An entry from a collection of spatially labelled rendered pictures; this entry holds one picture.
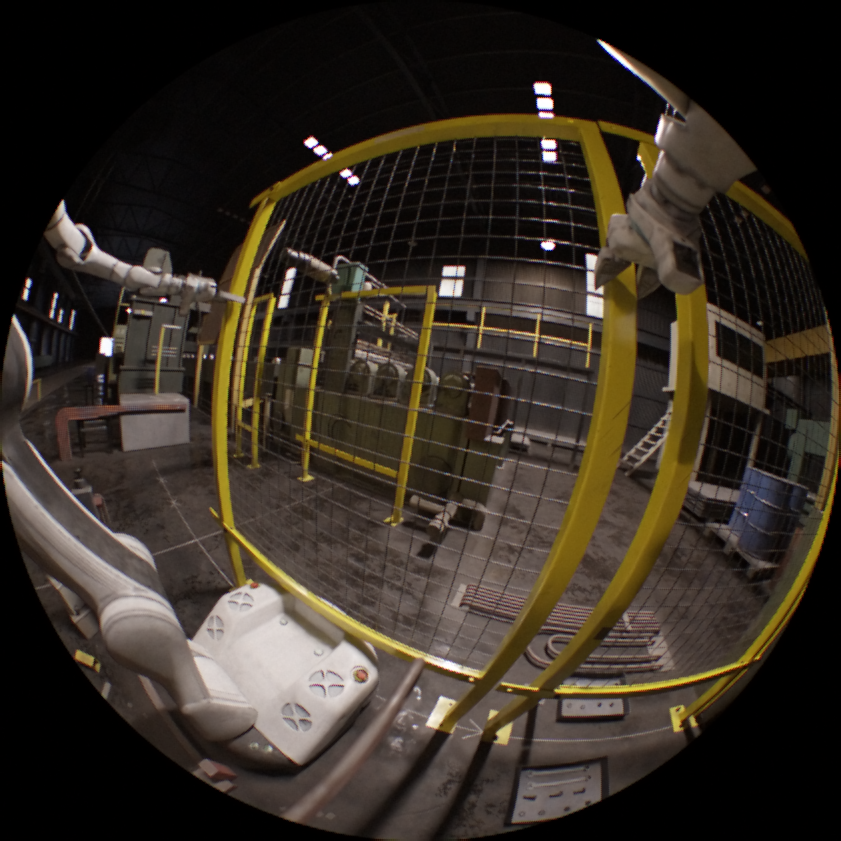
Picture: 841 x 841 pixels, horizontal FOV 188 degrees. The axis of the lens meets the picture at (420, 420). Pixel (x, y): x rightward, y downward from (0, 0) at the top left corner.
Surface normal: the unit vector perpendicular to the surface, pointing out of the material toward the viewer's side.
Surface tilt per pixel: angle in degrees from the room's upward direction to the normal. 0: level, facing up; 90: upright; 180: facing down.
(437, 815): 0
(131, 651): 90
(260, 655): 0
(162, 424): 90
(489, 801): 0
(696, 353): 90
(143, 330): 90
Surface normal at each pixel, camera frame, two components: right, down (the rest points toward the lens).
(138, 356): 0.91, 0.20
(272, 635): 0.16, -0.98
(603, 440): -0.39, 0.07
